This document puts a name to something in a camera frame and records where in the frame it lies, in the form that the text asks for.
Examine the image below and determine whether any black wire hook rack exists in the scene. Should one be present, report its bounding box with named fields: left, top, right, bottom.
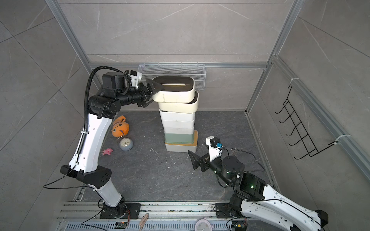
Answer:
left=274, top=84, right=338, bottom=160

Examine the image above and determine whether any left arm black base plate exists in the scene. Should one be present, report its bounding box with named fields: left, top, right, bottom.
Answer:
left=99, top=203, right=141, bottom=219

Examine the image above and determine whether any small bamboo lid tissue box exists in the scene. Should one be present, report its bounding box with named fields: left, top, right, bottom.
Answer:
left=164, top=127, right=194, bottom=135

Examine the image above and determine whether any orange plush toy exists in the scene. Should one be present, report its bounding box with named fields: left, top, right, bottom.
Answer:
left=111, top=116, right=130, bottom=138

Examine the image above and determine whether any small circuit board front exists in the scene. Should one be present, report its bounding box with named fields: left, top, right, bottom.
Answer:
left=114, top=221, right=129, bottom=230

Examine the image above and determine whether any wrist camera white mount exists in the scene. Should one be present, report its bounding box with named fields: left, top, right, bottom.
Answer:
left=130, top=70, right=142, bottom=89
left=206, top=136, right=223, bottom=162

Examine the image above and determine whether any cream box dark lid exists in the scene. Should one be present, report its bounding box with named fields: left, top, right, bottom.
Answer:
left=158, top=91, right=199, bottom=114
left=152, top=76, right=195, bottom=103

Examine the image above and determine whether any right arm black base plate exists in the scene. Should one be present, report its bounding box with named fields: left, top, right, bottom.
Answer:
left=214, top=202, right=234, bottom=218

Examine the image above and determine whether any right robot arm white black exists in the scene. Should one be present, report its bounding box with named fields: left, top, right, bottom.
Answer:
left=188, top=151, right=329, bottom=231

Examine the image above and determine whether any small grey alarm clock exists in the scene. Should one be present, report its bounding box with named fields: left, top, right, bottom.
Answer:
left=119, top=138, right=134, bottom=151

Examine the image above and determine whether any grey lid white tissue box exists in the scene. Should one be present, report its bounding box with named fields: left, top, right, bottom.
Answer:
left=160, top=110, right=195, bottom=122

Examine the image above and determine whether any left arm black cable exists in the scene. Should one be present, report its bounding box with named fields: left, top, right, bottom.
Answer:
left=76, top=65, right=123, bottom=155

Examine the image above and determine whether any pink round object front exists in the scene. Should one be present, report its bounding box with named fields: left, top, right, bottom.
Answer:
left=194, top=219, right=213, bottom=231

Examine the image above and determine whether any cream box dark lid back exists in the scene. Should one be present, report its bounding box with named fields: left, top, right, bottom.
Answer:
left=152, top=76, right=195, bottom=103

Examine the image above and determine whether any wooden brush handle front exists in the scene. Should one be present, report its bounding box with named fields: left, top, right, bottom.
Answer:
left=139, top=213, right=149, bottom=231

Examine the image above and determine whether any white wire mesh basket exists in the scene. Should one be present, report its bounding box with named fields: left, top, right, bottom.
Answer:
left=137, top=64, right=206, bottom=90

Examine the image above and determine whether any green tissue box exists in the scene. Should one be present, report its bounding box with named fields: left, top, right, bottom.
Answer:
left=164, top=133, right=195, bottom=144

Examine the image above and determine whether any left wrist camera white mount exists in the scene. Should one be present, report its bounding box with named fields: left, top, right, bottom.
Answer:
left=130, top=70, right=142, bottom=89

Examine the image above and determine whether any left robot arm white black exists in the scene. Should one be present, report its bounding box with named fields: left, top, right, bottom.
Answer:
left=61, top=67, right=164, bottom=210

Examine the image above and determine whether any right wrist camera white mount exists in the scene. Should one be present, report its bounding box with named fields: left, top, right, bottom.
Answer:
left=206, top=136, right=223, bottom=162

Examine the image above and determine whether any large bamboo lid tissue box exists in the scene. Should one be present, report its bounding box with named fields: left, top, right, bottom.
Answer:
left=165, top=130, right=198, bottom=153

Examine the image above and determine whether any small pink toy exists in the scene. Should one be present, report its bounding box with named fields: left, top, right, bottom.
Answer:
left=102, top=148, right=113, bottom=156

